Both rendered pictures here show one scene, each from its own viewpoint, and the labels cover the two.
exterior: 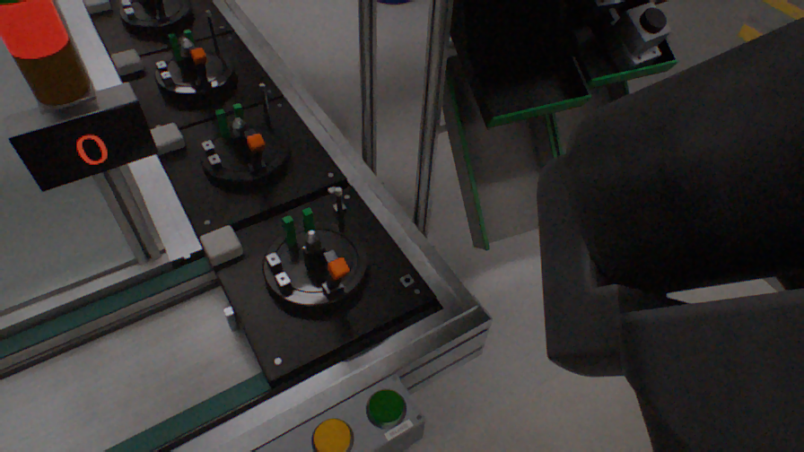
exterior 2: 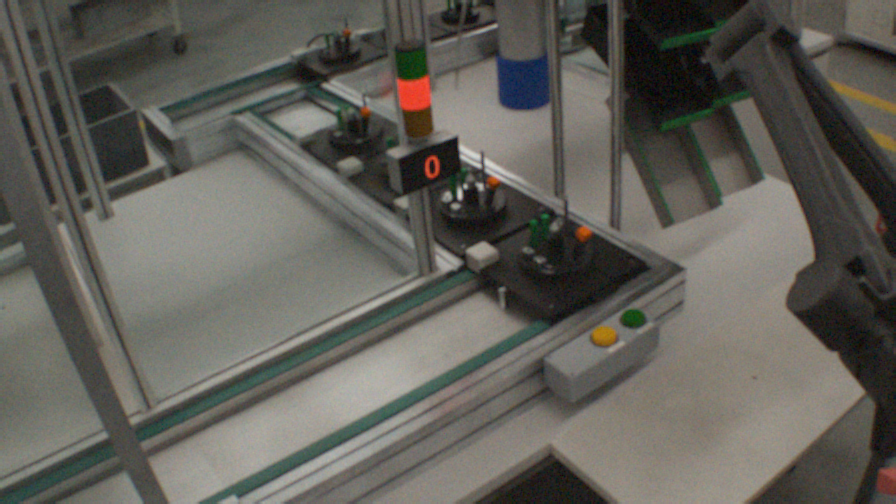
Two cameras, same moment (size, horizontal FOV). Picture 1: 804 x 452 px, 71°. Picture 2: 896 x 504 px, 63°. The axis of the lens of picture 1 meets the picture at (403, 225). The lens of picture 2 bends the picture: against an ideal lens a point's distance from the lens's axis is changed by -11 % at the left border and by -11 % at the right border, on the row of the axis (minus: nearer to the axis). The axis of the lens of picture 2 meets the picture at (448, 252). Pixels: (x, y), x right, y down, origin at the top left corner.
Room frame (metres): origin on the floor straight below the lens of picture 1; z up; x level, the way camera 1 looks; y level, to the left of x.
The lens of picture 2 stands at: (-0.80, 0.28, 1.84)
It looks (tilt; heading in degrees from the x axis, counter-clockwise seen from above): 34 degrees down; 2
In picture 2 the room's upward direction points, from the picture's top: 6 degrees counter-clockwise
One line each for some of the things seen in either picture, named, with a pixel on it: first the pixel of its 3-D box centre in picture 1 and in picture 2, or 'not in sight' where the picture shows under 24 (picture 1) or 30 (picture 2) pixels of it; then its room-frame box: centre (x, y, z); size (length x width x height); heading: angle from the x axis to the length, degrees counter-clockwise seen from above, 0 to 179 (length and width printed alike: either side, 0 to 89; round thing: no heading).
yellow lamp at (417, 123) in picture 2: (51, 67); (417, 117); (0.44, 0.34, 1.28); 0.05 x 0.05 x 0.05
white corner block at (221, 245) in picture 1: (222, 248); (482, 258); (0.48, 0.25, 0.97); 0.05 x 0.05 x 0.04; 34
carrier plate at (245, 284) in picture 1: (317, 273); (556, 263); (0.45, 0.12, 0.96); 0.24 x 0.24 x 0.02; 34
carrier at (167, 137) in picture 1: (241, 138); (471, 190); (0.67, 0.26, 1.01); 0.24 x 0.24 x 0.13; 34
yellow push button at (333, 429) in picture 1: (332, 438); (604, 337); (0.23, 0.07, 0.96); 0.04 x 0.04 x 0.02
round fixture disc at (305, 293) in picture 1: (316, 265); (555, 255); (0.45, 0.12, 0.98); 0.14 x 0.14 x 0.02
